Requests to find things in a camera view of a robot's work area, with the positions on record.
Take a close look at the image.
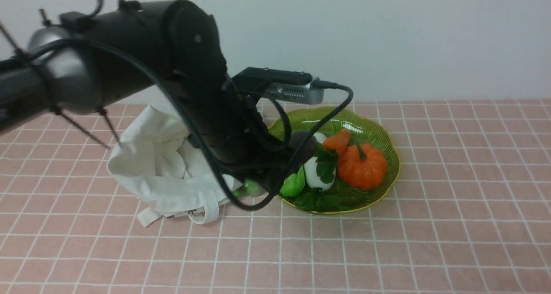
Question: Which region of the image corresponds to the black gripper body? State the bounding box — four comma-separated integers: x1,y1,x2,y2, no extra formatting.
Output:
164,80,316,194

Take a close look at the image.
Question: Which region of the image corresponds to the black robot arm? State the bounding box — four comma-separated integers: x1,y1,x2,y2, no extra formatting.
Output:
1,0,316,193

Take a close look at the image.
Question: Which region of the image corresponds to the white cloth tote bag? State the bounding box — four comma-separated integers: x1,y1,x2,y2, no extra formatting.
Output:
107,104,229,227

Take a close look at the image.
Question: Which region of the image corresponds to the green cucumber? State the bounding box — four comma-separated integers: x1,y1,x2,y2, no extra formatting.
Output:
279,167,306,198

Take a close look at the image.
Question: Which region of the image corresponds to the white radish with green leaves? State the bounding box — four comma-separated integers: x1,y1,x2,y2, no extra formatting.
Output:
303,133,339,191

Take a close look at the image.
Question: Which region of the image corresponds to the orange carrot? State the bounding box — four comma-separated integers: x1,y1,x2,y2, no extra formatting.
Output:
322,129,352,157

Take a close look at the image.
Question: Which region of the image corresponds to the green leaf-shaped plate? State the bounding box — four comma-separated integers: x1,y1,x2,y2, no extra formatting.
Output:
277,109,402,215

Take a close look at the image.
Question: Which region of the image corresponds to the orange pumpkin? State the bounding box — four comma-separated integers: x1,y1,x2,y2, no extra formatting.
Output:
337,144,388,191

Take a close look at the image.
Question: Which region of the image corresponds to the pink checkered tablecloth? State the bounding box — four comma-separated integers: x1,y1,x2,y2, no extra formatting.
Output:
0,99,551,294

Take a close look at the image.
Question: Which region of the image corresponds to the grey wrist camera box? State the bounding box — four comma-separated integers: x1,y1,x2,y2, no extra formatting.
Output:
232,67,324,105

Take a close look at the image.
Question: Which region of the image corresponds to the black cable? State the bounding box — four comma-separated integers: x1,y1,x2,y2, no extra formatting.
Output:
26,40,354,211

